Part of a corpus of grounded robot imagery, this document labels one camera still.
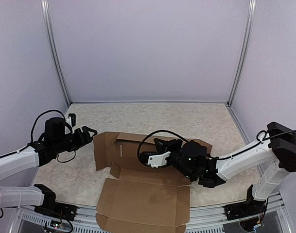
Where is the aluminium frame post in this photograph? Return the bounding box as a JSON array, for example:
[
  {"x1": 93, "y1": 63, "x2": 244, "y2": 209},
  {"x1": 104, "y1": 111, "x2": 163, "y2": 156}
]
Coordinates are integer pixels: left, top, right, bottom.
[
  {"x1": 40, "y1": 0, "x2": 72, "y2": 107},
  {"x1": 227, "y1": 0, "x2": 257, "y2": 108}
]

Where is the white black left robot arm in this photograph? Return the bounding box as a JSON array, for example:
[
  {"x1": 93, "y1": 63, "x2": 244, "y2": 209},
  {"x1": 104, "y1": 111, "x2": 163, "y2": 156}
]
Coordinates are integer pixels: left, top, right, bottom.
[{"x1": 0, "y1": 115, "x2": 98, "y2": 216}]

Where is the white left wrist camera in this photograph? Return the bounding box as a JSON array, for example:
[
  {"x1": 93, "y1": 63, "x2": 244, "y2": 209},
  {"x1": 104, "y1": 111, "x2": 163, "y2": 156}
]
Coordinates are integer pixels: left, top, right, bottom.
[{"x1": 65, "y1": 113, "x2": 76, "y2": 134}]

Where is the aluminium front rail frame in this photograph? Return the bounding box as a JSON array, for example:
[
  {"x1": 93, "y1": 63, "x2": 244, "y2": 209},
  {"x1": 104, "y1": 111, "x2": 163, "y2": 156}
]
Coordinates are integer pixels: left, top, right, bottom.
[{"x1": 9, "y1": 192, "x2": 294, "y2": 233}]

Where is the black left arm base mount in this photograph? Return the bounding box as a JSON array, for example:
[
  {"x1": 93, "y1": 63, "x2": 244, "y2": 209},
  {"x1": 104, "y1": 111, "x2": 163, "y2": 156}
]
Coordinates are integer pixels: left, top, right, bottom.
[{"x1": 34, "y1": 202, "x2": 78, "y2": 221}]

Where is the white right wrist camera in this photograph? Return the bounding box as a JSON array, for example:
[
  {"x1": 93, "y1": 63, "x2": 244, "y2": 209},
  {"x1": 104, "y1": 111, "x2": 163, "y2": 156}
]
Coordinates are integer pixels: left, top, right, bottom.
[{"x1": 139, "y1": 151, "x2": 171, "y2": 168}]

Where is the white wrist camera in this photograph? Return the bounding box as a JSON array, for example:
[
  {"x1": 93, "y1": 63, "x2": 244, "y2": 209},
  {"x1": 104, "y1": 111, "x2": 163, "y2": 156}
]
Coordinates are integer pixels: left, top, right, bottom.
[
  {"x1": 65, "y1": 113, "x2": 76, "y2": 134},
  {"x1": 139, "y1": 151, "x2": 171, "y2": 168}
]

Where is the right aluminium frame post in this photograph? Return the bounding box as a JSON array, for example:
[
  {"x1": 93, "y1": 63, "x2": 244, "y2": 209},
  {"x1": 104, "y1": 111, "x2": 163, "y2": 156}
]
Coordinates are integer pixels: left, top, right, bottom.
[{"x1": 227, "y1": 0, "x2": 257, "y2": 108}]

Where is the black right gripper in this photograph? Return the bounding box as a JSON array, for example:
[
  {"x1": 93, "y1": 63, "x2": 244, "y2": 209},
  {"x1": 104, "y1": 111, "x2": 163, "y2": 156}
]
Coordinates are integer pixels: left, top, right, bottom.
[{"x1": 153, "y1": 139, "x2": 195, "y2": 181}]

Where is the brown cardboard box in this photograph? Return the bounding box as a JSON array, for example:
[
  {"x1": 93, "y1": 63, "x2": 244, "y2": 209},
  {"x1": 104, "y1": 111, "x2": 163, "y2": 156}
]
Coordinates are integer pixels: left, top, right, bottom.
[{"x1": 93, "y1": 131, "x2": 213, "y2": 230}]

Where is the left aluminium frame post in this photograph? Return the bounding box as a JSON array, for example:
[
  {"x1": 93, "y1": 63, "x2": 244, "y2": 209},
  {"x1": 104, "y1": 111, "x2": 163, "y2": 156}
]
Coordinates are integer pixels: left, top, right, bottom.
[{"x1": 40, "y1": 0, "x2": 72, "y2": 107}]

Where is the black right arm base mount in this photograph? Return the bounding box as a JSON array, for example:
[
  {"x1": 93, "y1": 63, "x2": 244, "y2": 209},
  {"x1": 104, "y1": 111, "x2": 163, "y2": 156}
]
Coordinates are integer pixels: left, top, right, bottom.
[{"x1": 224, "y1": 185, "x2": 268, "y2": 220}]

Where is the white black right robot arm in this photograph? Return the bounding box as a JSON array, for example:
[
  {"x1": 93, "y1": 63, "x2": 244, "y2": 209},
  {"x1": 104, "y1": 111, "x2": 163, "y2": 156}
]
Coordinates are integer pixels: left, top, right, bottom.
[{"x1": 147, "y1": 122, "x2": 296, "y2": 216}]

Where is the small circuit board with LEDs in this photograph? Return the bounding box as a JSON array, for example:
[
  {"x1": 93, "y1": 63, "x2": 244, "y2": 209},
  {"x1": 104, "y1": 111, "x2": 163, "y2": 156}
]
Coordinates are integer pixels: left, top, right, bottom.
[{"x1": 49, "y1": 221, "x2": 62, "y2": 229}]

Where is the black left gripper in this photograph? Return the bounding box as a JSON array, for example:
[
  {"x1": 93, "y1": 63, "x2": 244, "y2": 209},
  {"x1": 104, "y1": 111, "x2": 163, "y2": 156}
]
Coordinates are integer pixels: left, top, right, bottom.
[{"x1": 54, "y1": 126, "x2": 97, "y2": 154}]

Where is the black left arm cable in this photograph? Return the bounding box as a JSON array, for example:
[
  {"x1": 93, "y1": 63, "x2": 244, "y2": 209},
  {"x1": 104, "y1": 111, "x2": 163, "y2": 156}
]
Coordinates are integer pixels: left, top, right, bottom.
[{"x1": 30, "y1": 110, "x2": 67, "y2": 144}]

